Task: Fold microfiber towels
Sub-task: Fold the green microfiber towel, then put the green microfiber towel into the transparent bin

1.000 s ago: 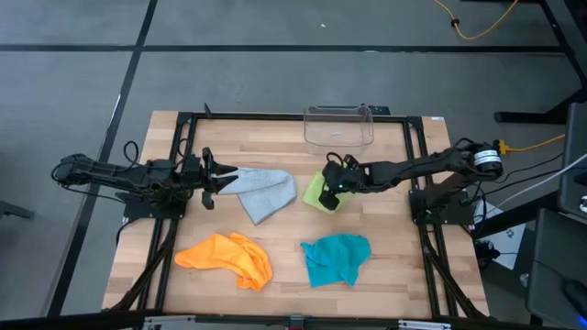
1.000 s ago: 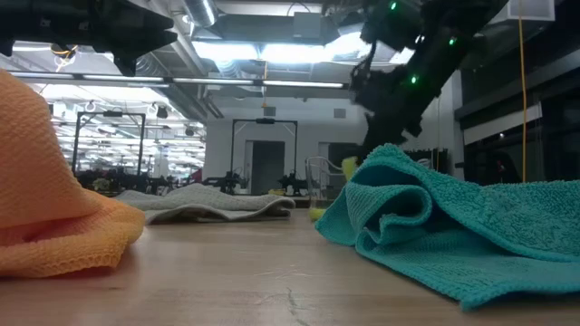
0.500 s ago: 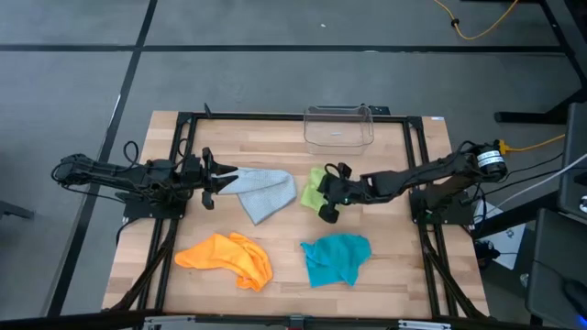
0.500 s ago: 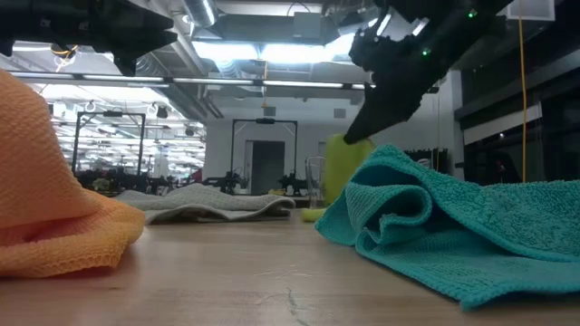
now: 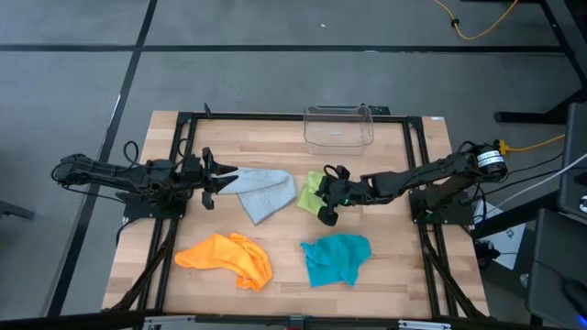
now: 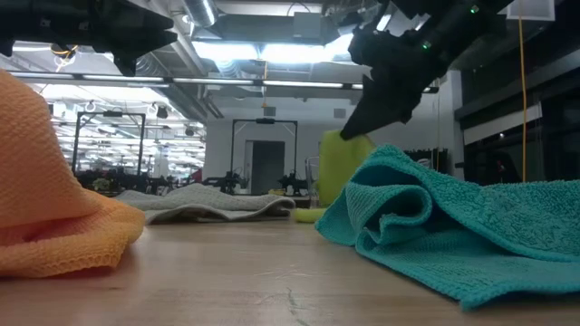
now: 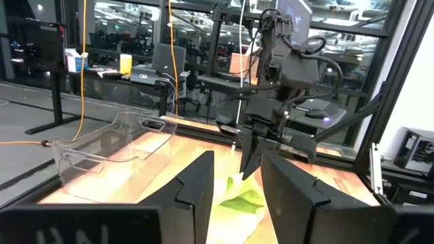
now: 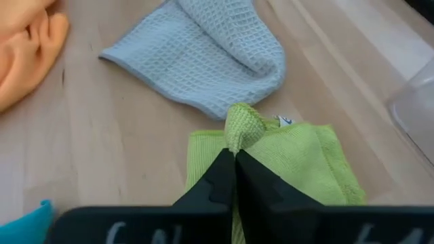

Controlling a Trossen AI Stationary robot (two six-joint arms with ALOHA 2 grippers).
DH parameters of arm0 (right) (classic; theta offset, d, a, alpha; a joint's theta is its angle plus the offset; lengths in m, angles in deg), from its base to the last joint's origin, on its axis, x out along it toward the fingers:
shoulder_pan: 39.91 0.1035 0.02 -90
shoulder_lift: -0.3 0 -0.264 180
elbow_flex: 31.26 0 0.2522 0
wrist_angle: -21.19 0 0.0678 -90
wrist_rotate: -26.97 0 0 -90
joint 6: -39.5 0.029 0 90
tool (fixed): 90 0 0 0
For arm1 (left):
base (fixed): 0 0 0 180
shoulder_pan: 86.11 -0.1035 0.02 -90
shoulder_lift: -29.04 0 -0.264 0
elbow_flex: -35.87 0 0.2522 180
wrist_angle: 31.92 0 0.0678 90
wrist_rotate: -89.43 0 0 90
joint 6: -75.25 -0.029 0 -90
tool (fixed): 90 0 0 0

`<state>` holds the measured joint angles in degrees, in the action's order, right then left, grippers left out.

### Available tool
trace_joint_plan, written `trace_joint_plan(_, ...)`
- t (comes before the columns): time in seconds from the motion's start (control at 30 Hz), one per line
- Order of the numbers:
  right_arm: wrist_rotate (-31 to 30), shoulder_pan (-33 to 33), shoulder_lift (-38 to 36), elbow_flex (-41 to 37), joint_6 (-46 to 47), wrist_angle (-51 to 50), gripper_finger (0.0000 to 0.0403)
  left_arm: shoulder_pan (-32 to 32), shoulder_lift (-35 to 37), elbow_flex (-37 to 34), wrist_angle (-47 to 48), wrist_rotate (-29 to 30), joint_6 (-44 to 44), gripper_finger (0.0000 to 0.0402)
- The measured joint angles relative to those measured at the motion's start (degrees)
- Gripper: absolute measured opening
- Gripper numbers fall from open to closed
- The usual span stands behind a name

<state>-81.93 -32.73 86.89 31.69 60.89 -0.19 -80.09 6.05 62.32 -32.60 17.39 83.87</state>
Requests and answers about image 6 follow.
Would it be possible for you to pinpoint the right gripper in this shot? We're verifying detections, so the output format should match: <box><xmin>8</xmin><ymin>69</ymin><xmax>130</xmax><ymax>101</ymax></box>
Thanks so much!
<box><xmin>339</xmin><ymin>17</ymin><xmax>457</xmax><ymax>141</ymax></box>

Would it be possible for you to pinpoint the grey microfiber towel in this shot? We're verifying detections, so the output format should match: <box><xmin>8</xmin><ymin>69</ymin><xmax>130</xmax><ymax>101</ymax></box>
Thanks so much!
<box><xmin>115</xmin><ymin>182</ymin><xmax>296</xmax><ymax>225</ymax></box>

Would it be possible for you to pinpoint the lime green microfiber towel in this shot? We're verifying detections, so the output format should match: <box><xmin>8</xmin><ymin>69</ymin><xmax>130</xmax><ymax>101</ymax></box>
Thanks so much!
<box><xmin>292</xmin><ymin>129</ymin><xmax>377</xmax><ymax>224</ymax></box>

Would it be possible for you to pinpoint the black table frame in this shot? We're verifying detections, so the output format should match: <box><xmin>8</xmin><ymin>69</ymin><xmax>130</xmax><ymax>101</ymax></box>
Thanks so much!
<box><xmin>285</xmin><ymin>194</ymin><xmax>316</xmax><ymax>210</ymax></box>

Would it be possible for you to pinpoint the silver round ventilation duct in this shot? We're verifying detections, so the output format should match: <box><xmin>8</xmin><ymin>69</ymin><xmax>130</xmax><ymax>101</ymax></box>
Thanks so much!
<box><xmin>183</xmin><ymin>0</ymin><xmax>218</xmax><ymax>29</ymax></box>

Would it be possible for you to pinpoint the grey door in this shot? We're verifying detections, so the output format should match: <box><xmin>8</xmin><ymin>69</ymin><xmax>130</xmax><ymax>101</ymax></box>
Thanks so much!
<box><xmin>250</xmin><ymin>139</ymin><xmax>286</xmax><ymax>196</ymax></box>

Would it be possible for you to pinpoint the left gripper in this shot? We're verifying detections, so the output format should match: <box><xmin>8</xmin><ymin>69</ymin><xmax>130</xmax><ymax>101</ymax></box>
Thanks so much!
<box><xmin>67</xmin><ymin>0</ymin><xmax>179</xmax><ymax>77</ymax></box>

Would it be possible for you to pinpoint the white ceiling panel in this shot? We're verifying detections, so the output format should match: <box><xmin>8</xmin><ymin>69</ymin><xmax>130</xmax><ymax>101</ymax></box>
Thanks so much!
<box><xmin>506</xmin><ymin>0</ymin><xmax>556</xmax><ymax>22</ymax></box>

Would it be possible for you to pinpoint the black gantry frame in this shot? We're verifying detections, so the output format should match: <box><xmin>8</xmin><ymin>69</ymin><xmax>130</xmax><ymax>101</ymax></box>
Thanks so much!
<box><xmin>72</xmin><ymin>110</ymin><xmax>147</xmax><ymax>178</ymax></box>
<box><xmin>229</xmin><ymin>118</ymin><xmax>299</xmax><ymax>191</ymax></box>

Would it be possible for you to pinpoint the orange microfiber towel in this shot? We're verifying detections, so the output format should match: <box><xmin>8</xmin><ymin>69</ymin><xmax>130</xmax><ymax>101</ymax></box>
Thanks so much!
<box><xmin>0</xmin><ymin>68</ymin><xmax>147</xmax><ymax>278</ymax></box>

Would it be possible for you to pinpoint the long ceiling light strip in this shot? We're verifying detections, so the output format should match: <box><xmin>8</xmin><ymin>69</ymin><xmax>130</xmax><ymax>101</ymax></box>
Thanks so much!
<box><xmin>8</xmin><ymin>70</ymin><xmax>440</xmax><ymax>94</ymax></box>

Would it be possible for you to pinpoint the yellow ceiling cable loop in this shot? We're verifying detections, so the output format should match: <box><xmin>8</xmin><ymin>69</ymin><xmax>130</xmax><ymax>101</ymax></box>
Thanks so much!
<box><xmin>50</xmin><ymin>43</ymin><xmax>79</xmax><ymax>61</ymax></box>

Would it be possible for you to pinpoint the teal microfiber towel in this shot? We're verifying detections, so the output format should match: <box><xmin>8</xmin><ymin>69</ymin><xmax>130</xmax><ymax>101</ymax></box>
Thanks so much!
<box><xmin>314</xmin><ymin>143</ymin><xmax>580</xmax><ymax>312</ymax></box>

